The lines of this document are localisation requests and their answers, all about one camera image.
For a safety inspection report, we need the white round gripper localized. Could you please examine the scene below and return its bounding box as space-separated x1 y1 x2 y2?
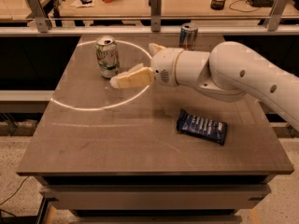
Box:
110 43 183 89

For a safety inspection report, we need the green white 7up can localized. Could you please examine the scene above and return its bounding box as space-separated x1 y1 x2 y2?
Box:
95 35 120 78

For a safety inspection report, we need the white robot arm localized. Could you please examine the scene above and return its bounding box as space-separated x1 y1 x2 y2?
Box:
110 41 299 130

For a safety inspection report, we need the blue silver Red Bull can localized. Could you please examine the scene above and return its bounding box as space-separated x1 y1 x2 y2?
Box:
179 22 198 50

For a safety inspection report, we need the black mesh pen cup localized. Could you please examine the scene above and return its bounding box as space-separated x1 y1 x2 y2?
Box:
210 0 226 10

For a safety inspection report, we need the dark blue snack wrapper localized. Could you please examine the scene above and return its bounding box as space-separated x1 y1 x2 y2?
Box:
177 109 228 146

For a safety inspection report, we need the middle metal rail bracket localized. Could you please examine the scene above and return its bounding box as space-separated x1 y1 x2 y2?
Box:
150 0 162 32

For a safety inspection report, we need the metal rail bracket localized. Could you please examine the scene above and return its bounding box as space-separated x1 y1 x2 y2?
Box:
150 0 162 32
26 0 51 33
263 0 289 32

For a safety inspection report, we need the black desk cable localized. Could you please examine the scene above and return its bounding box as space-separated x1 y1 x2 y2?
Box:
228 0 261 13

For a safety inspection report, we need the left metal rail bracket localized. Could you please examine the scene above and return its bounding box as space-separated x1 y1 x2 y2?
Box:
26 0 51 33

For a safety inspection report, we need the right metal rail bracket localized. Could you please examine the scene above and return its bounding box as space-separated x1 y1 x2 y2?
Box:
263 0 289 32

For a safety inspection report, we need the black floor cable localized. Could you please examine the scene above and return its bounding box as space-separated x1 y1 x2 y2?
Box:
0 175 31 217

